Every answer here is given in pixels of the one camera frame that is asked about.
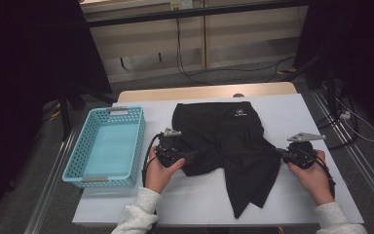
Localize right hand-held gripper black cable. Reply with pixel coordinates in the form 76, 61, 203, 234
300, 147, 337, 199

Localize black cable bundle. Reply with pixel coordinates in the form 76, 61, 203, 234
316, 94, 359, 150

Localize yellow tape strip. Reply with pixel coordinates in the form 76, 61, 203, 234
276, 67, 297, 76

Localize black floor cable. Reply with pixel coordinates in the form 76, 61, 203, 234
188, 55, 296, 82

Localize person's left hand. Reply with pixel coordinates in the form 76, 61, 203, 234
145, 145, 186, 194

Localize white wall outlet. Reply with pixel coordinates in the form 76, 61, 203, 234
169, 0, 194, 11

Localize person's right hand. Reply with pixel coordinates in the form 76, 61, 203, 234
287, 149, 335, 207

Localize black shorts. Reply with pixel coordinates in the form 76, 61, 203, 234
170, 100, 282, 219

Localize left hand-held gripper black cable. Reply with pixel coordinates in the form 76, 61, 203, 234
141, 132, 165, 234

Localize light blue plastic basket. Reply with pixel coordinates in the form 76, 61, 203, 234
61, 105, 146, 189

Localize hand-held gripper black cable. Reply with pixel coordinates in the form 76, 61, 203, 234
300, 147, 337, 199
141, 132, 165, 234

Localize yellow floor marker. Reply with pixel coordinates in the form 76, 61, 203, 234
48, 102, 62, 122

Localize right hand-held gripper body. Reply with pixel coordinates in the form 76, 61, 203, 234
283, 131, 327, 170

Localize black curtain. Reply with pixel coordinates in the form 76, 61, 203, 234
293, 0, 374, 137
0, 0, 113, 225

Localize black horizontal bar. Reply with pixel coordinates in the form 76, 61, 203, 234
86, 0, 310, 28

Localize black metal stand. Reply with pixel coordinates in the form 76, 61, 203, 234
56, 81, 118, 142
285, 52, 339, 118

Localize aluminium floor rail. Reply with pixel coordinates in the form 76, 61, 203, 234
23, 130, 79, 234
310, 89, 374, 213

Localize black hanging cable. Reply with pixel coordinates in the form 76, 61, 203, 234
174, 18, 215, 86

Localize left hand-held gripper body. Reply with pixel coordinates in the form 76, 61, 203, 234
155, 127, 189, 169

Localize white cable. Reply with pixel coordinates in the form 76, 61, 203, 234
335, 97, 374, 143

